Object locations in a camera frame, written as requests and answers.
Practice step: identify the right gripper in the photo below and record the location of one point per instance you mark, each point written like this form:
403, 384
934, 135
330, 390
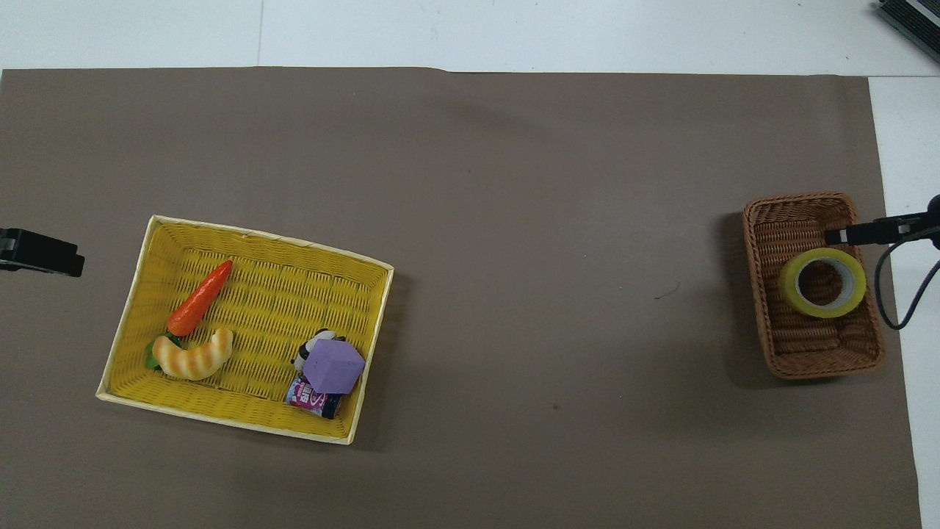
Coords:
933, 220

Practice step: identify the brown wicker basket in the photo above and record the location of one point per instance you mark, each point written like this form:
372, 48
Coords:
789, 242

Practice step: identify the yellow-green tape roll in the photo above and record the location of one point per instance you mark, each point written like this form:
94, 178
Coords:
792, 283

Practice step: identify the yellow woven basket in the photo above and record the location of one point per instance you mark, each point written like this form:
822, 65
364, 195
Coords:
294, 294

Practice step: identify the purple foam block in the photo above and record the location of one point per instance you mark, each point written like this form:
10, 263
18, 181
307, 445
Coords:
334, 365

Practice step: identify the black and white panda toy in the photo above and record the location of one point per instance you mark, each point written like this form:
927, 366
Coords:
306, 354

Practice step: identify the purple snack packet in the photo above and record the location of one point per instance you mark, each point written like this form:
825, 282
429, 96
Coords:
312, 400

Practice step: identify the orange toy carrot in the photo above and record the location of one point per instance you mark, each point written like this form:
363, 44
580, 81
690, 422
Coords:
197, 303

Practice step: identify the toy croissant bread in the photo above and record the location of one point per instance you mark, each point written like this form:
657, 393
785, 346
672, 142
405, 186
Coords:
192, 358

